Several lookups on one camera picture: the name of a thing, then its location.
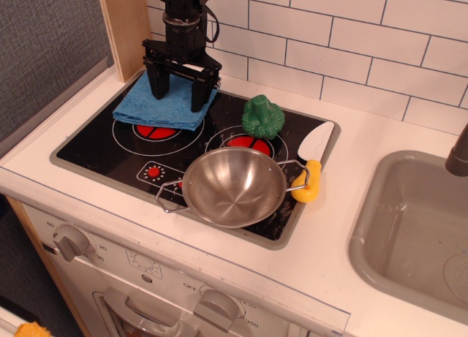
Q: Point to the yellow-handled white toy knife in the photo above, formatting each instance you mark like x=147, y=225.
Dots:
x=311, y=151

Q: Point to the grey sink basin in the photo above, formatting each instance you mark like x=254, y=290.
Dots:
x=410, y=239

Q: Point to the grey left oven knob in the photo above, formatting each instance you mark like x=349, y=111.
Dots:
x=70, y=241

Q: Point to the grey faucet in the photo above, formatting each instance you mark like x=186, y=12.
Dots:
x=456, y=162

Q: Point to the grey oven door handle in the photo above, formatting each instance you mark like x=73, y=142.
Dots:
x=117, y=302

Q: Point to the black toy stovetop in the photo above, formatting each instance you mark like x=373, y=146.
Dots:
x=118, y=154

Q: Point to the green toy broccoli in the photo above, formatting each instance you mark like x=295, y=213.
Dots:
x=262, y=118

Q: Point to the blue towel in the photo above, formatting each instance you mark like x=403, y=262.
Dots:
x=174, y=110

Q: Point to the orange object at bottom left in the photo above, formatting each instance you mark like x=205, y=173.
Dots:
x=32, y=329

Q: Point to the stainless steel two-handled bowl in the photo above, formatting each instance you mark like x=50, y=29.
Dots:
x=236, y=187

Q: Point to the red stove knob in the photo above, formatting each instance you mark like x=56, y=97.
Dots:
x=154, y=172

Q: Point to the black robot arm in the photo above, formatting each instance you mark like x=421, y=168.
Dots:
x=188, y=10

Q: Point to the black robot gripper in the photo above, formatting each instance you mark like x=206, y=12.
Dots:
x=182, y=53

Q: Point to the grey right oven knob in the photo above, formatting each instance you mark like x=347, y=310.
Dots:
x=217, y=309

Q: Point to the wooden side post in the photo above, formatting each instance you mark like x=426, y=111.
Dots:
x=127, y=24

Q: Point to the grey oven knob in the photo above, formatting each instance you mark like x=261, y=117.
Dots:
x=70, y=241
x=217, y=309

